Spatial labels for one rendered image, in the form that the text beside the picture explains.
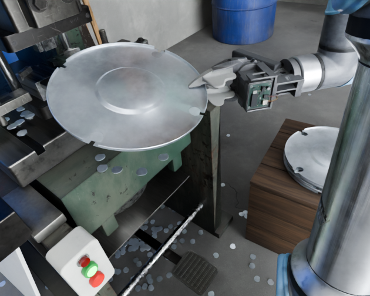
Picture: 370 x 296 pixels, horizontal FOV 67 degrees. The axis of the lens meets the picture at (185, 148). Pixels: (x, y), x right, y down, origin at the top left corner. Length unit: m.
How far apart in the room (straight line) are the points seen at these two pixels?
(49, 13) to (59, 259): 0.43
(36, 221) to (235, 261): 0.79
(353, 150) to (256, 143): 1.33
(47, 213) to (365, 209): 0.49
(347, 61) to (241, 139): 1.05
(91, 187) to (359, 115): 0.50
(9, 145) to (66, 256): 0.27
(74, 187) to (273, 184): 0.60
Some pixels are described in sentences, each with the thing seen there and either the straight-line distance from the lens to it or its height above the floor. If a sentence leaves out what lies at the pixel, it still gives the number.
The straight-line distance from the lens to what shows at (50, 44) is 0.73.
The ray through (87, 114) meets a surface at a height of 0.79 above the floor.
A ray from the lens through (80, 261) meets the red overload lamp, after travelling 0.53.
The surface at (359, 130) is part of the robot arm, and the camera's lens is 0.28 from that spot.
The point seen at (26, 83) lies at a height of 0.76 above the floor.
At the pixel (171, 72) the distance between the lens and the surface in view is 0.59.
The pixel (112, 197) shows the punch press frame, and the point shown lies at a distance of 0.68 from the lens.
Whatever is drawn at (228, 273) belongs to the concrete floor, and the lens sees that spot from 1.15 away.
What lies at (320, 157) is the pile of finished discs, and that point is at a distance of 0.99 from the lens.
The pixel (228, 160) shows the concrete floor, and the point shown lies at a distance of 1.49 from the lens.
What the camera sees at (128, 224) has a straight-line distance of 0.92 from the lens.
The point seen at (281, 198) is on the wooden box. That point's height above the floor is 0.33.
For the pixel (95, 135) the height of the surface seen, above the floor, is 0.78.
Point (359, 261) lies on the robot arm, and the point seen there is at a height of 0.76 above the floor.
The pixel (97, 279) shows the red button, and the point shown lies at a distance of 0.59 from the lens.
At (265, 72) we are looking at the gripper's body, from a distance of 0.56.
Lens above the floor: 1.05
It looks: 42 degrees down
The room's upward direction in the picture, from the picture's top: 7 degrees counter-clockwise
